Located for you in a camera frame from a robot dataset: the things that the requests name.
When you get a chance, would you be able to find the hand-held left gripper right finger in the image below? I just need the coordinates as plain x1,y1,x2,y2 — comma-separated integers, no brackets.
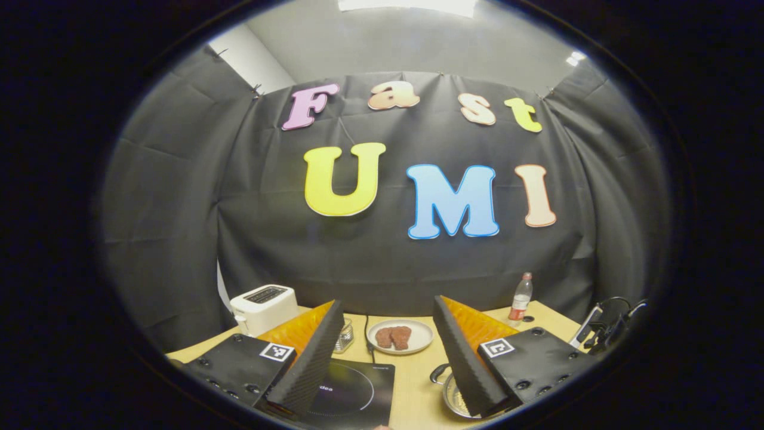
433,295,597,417

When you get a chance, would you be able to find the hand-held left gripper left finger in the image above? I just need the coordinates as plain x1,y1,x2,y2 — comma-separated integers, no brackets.
173,300,346,422

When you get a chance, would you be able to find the stainless steel pot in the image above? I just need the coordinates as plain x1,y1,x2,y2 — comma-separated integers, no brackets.
430,363,478,420

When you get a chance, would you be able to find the black induction cooktop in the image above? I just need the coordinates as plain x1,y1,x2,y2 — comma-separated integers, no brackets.
307,360,396,429

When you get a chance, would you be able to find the round white plate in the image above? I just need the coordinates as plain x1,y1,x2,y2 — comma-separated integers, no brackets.
366,318,435,356

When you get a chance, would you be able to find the white toaster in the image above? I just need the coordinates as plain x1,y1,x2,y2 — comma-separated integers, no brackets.
230,284,299,338

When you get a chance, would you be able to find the clear plastic water bottle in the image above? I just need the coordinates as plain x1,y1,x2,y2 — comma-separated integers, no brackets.
508,272,534,328

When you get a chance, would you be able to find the black backdrop cloth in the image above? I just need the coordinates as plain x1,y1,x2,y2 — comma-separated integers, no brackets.
101,45,672,353

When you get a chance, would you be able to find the wire mesh basket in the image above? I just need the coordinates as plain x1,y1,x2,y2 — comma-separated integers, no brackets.
334,318,355,354

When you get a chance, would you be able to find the black power cable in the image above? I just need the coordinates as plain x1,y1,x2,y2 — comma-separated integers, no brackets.
363,315,377,365

